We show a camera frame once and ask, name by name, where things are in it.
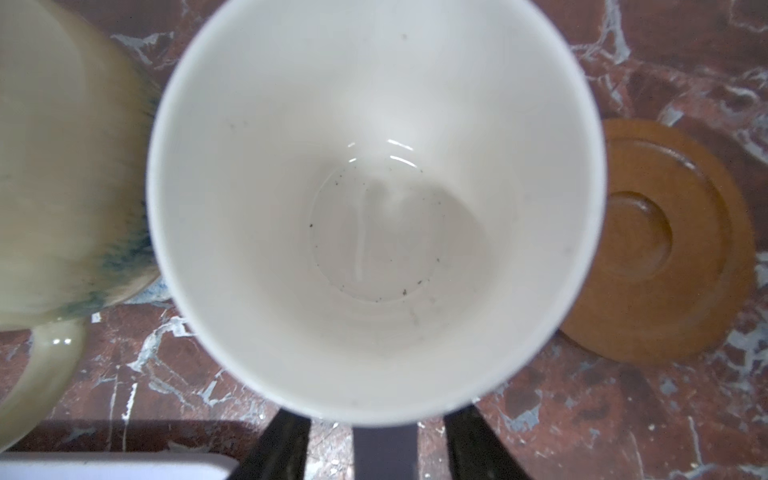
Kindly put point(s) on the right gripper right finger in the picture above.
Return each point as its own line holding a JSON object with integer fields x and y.
{"x": 474, "y": 450}

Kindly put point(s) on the white grey-handled mug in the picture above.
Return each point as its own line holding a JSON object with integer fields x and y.
{"x": 376, "y": 212}

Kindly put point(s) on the beige ceramic mug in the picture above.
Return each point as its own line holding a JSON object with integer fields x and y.
{"x": 76, "y": 120}

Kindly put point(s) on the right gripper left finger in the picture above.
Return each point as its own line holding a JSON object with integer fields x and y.
{"x": 280, "y": 452}

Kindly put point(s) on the right brown wooden coaster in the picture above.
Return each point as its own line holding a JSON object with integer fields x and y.
{"x": 675, "y": 262}

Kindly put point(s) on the blue woven coaster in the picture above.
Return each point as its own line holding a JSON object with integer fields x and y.
{"x": 155, "y": 293}

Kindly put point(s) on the lilac plastic tray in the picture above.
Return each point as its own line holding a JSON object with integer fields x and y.
{"x": 115, "y": 466}

